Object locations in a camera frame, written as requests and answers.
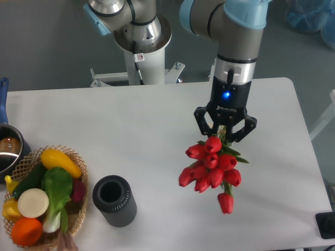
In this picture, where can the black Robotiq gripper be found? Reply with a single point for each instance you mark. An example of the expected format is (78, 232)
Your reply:
(227, 107)

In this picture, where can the red tulip bouquet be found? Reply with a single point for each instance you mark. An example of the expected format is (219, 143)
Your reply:
(214, 166)

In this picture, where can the dark grey ribbed vase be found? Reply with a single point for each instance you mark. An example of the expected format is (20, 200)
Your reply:
(113, 197)

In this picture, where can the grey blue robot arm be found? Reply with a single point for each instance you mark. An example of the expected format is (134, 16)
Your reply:
(237, 26)

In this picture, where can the person's hand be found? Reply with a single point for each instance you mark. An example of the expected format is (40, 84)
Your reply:
(66, 242)

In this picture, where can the blue plastic bag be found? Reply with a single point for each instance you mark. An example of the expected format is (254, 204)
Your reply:
(312, 17)

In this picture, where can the black device at edge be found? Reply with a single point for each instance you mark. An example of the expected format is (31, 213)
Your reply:
(325, 223)

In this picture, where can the purple red onion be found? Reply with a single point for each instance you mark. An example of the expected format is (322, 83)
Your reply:
(78, 190)

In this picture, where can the yellow squash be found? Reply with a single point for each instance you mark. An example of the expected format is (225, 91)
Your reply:
(52, 158)

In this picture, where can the green bok choy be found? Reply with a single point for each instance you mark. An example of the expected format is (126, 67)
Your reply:
(57, 184)

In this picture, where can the woven wicker basket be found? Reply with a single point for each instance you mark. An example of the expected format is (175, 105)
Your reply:
(76, 210)

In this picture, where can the dark green cucumber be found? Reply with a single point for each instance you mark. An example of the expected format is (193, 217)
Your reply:
(32, 180)

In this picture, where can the white round radish slice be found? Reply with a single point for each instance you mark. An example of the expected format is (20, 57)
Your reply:
(33, 203)

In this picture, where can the small yellow pepper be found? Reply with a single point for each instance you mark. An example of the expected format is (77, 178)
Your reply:
(10, 184)

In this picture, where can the orange fruit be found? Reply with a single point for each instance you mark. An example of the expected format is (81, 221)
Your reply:
(26, 231)

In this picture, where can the yellow bell pepper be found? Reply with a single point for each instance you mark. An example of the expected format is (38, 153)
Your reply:
(10, 210)

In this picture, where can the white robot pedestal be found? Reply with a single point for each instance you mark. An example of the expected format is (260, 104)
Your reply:
(144, 53)

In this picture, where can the white frame at right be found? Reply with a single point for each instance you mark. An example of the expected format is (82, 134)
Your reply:
(325, 118)

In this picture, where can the blue handled saucepan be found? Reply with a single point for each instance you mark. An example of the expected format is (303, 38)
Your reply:
(13, 145)

